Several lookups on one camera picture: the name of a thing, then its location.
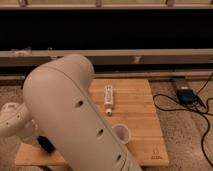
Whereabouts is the white ceramic cup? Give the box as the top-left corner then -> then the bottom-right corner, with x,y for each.
113,124 -> 131,144

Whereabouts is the wooden table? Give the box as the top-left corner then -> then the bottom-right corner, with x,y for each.
15,79 -> 169,166

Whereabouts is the white wooden rail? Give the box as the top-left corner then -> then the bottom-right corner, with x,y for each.
0,48 -> 213,67

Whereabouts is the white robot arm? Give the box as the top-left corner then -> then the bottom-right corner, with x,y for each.
0,54 -> 143,171

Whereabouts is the black cable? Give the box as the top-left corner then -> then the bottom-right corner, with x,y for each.
152,71 -> 213,169

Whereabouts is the blue power adapter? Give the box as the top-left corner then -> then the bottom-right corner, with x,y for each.
176,89 -> 197,105

